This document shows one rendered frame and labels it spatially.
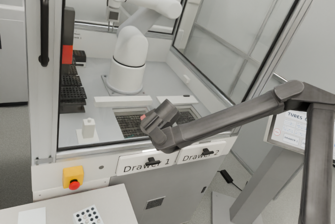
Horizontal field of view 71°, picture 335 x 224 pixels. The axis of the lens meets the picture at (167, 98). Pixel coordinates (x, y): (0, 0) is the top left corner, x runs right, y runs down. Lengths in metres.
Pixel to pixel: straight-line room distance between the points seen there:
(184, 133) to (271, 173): 1.21
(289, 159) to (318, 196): 1.11
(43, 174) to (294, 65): 2.04
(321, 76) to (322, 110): 1.56
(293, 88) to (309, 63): 1.62
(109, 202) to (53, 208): 0.21
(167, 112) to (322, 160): 0.41
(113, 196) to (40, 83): 0.60
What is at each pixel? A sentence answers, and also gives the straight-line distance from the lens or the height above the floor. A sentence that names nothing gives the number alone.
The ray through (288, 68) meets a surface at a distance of 2.37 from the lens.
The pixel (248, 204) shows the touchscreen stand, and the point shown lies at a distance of 2.04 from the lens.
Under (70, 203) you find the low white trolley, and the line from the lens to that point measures 1.11.
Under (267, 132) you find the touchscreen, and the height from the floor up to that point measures 0.99.
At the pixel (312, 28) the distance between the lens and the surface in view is 2.31.
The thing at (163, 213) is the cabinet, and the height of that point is 0.31.
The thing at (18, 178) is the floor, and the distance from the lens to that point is 2.18.
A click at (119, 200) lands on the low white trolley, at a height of 0.76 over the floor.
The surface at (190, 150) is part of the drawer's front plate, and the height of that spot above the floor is 0.91.
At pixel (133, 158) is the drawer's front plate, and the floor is 0.92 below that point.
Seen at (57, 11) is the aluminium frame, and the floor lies 1.50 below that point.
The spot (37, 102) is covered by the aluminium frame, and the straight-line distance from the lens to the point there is 0.80.
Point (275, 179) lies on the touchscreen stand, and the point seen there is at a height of 0.62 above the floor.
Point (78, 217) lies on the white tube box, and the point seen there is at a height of 0.80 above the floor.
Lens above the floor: 1.69
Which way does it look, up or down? 30 degrees down
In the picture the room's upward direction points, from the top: 18 degrees clockwise
